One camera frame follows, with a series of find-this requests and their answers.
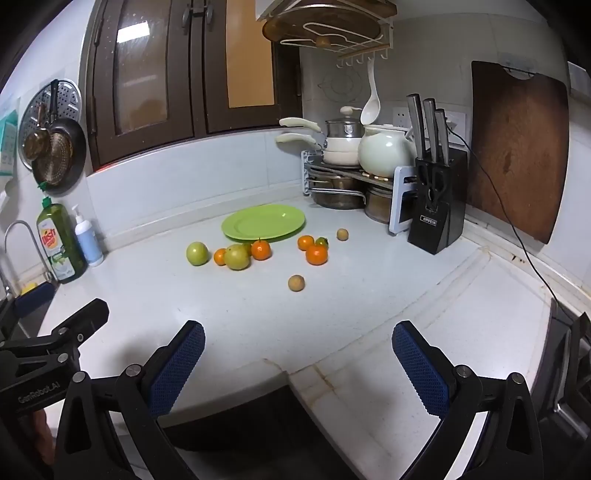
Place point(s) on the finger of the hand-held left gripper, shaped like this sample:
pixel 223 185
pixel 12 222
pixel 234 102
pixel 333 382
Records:
pixel 83 318
pixel 34 295

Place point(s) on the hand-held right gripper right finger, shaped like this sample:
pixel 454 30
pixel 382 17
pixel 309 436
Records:
pixel 420 369

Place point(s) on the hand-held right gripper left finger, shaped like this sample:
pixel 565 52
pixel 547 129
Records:
pixel 178 364

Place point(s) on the small green apple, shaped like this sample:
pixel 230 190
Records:
pixel 197 254

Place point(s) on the large yellow-green apple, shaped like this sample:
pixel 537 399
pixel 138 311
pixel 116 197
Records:
pixel 237 257

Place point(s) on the orange tangerine with stem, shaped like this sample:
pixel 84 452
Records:
pixel 261 250

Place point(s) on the small brown round fruit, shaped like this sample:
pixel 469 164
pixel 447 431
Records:
pixel 342 234
pixel 296 283

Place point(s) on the large orange tangerine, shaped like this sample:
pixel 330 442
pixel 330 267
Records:
pixel 317 255

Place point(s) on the green plate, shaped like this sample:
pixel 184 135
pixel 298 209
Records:
pixel 263 221

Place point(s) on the yellow sponge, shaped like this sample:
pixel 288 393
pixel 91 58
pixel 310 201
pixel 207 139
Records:
pixel 29 287

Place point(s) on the green dish soap bottle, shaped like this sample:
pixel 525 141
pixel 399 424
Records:
pixel 60 249

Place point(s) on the steel faucet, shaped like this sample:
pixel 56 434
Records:
pixel 20 223

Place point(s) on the white and blue pump bottle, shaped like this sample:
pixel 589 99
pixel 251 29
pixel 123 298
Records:
pixel 90 244

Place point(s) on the small orange tangerine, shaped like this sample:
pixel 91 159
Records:
pixel 219 257

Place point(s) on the black frying pan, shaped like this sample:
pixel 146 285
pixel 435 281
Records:
pixel 76 152

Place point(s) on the teal paper package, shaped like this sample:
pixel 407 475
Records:
pixel 8 147

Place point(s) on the small copper pan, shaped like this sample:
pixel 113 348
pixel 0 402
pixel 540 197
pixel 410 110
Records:
pixel 37 143

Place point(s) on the black gas stove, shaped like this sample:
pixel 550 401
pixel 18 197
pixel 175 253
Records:
pixel 572 360

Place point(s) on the black knife block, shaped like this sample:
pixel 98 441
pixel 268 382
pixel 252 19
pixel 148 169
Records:
pixel 438 217

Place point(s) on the green-orange tangerine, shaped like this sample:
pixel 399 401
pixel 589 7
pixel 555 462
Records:
pixel 322 240

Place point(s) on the white and grey pot rack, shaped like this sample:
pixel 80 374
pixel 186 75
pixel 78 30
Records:
pixel 403 198

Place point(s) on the black scissors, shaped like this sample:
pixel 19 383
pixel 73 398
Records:
pixel 436 182

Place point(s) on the round perforated steamer plate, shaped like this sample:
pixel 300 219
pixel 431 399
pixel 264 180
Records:
pixel 69 99

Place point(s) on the cream kettle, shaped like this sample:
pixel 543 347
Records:
pixel 385 150

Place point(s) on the wooden cutting board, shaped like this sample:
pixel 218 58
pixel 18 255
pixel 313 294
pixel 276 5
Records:
pixel 517 152

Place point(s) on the white ladle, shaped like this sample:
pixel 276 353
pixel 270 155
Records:
pixel 369 113

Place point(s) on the dark wooden cabinet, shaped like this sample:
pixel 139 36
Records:
pixel 184 69

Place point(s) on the white wall socket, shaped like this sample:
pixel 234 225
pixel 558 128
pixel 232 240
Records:
pixel 400 117

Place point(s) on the white wall rack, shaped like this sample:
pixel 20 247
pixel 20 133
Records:
pixel 390 27

